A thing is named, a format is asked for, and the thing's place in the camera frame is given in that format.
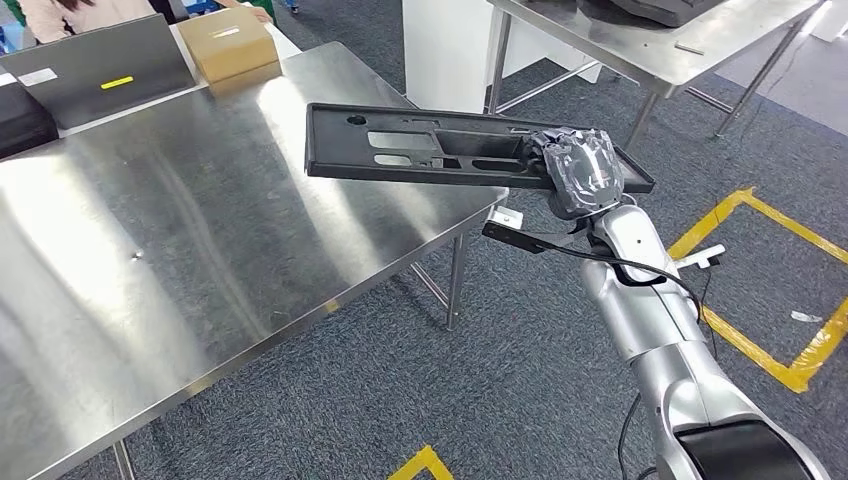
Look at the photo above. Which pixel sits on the white cabinet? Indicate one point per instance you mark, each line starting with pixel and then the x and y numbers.
pixel 444 53

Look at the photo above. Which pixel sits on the black hard case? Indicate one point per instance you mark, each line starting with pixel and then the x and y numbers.
pixel 23 126

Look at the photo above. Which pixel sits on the brown cardboard box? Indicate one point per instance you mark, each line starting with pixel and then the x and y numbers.
pixel 228 46

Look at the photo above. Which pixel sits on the grey hard case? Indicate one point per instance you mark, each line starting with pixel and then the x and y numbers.
pixel 99 73

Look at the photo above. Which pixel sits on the steel workbench table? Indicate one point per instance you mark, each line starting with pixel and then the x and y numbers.
pixel 166 232
pixel 596 40

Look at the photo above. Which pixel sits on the dark bulky object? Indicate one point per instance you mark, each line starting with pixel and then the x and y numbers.
pixel 656 10

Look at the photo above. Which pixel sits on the yellow floor tape square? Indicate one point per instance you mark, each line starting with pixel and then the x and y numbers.
pixel 424 460
pixel 795 225

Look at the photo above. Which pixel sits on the white paper scrap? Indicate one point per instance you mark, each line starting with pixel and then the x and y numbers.
pixel 806 316

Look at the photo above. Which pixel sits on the small metal bar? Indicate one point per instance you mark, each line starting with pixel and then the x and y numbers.
pixel 689 48

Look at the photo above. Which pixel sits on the person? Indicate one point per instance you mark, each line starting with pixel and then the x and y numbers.
pixel 79 13

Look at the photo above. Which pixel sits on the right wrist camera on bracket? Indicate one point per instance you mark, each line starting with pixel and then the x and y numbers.
pixel 507 217

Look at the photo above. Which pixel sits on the long black plastic part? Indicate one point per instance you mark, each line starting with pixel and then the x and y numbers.
pixel 331 146

